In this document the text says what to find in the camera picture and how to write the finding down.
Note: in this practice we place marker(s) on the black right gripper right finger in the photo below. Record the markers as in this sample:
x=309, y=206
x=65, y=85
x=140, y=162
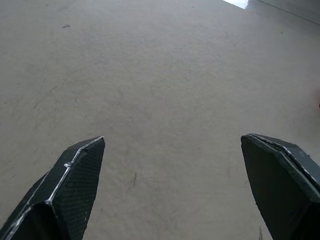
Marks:
x=282, y=190

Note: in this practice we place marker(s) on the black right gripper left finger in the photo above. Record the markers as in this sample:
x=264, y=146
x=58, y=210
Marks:
x=67, y=190

